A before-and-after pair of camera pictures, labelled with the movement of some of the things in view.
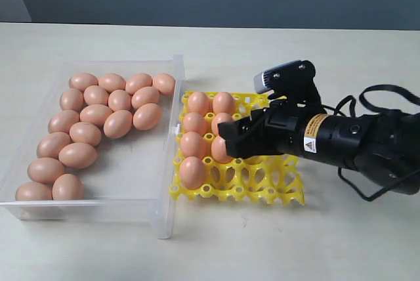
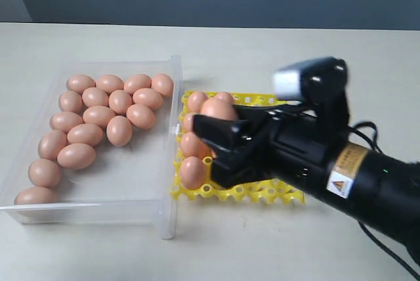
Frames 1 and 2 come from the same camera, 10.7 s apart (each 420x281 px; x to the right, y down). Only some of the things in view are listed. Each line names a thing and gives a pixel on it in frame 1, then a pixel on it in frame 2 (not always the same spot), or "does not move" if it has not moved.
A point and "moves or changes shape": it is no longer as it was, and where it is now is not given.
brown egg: x=223 y=102 does not move
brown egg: x=119 y=100 does not move
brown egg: x=147 y=116 moves or changes shape
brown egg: x=191 y=172 does not move
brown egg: x=117 y=124 moves or changes shape
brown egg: x=96 y=94 does not move
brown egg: x=194 y=122 does not move
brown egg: x=198 y=102 does not move
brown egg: x=67 y=186 → x=220 y=107
